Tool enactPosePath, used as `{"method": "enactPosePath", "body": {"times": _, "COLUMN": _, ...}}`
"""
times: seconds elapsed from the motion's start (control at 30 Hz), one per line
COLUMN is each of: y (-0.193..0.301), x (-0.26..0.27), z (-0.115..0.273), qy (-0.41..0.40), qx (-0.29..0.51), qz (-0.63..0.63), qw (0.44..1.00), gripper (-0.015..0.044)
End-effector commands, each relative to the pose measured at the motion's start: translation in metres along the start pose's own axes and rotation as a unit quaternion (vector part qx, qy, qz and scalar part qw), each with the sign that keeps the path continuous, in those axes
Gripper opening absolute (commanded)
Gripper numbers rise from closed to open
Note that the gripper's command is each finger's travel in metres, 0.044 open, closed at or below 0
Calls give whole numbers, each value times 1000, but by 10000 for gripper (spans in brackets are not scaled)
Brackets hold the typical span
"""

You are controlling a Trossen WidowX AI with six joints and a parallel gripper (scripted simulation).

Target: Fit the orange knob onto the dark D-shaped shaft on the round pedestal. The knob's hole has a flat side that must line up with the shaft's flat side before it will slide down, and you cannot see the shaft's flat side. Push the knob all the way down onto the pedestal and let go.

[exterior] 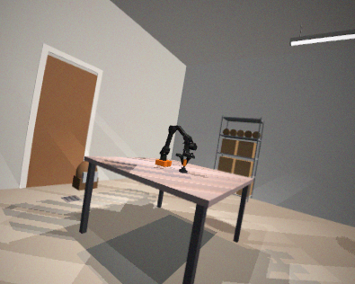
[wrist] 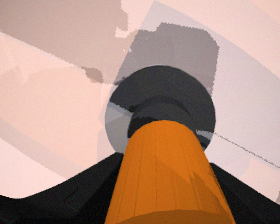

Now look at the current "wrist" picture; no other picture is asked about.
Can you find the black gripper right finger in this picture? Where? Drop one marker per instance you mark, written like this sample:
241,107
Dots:
246,204

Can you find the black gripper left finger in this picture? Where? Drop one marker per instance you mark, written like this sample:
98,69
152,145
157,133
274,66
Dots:
82,199

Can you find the orange knob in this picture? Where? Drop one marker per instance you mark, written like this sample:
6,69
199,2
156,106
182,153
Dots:
165,178

